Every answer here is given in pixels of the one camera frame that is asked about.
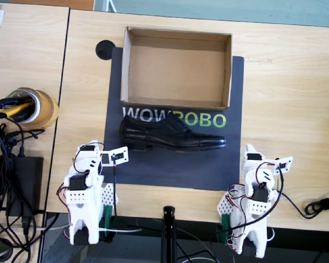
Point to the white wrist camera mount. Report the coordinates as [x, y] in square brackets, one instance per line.
[120, 156]
[286, 164]

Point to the black camera stand pole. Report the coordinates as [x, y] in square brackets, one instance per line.
[169, 233]

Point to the black round desk grommet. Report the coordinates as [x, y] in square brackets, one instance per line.
[104, 49]

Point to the black round floor cap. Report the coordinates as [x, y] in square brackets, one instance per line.
[0, 248]

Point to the black WOWROBO mat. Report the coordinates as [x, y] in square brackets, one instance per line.
[167, 172]

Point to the green table clamp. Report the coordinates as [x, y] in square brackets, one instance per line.
[108, 216]
[225, 222]

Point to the black leather dress shoe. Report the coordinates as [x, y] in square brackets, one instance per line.
[158, 134]

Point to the large black power adapter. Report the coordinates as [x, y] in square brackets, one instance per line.
[24, 186]

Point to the brown packing tape roll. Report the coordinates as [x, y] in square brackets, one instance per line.
[48, 109]

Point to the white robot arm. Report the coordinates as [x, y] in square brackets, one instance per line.
[256, 238]
[82, 216]

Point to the clear tape strip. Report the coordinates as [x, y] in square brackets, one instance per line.
[258, 60]

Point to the open cardboard box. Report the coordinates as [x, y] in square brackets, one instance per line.
[178, 71]

